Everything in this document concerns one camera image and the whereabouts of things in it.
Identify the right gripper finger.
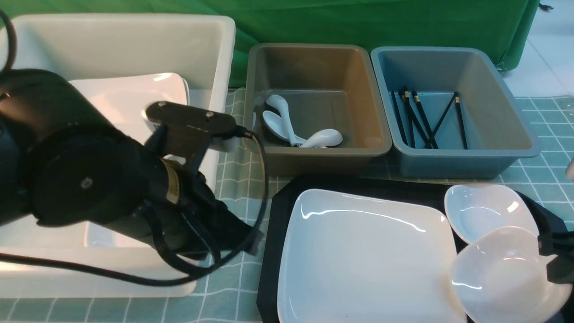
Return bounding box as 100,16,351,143
547,256,574,284
538,232,574,257

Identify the white ceramic soup spoon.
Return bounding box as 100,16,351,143
266,95,302,147

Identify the white spoon in bin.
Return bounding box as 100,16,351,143
262,110,289,142
299,129,343,148

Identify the white spoon in bin left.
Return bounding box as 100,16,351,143
262,110,289,142

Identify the white spoon in bin right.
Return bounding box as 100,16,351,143
299,129,343,148

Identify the white small bowl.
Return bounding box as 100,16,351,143
444,183,539,245
84,222,150,248
450,226,573,323

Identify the black chopstick in bin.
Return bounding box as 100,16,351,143
412,91,439,149
400,87,429,148
454,92,468,150

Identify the large white plastic bin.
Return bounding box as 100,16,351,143
1,13,235,299

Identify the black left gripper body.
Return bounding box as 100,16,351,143
139,159,264,258

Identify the green backdrop cloth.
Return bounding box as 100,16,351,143
1,0,539,88

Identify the blue plastic bin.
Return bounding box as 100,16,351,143
371,46,541,179

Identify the white small bowl in bin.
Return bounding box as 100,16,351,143
84,222,150,248

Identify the black serving tray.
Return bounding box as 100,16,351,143
257,174,574,323

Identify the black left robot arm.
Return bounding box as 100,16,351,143
1,68,262,256

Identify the large white square plate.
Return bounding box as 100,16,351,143
277,189,467,323

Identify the top white plate in bin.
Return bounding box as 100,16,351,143
70,72,189,143

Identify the black chopstick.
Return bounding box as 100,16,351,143
412,91,439,149
425,92,458,149
400,87,429,148
390,91,408,145
454,92,468,150

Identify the brown plastic bin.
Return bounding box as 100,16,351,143
244,43,393,177

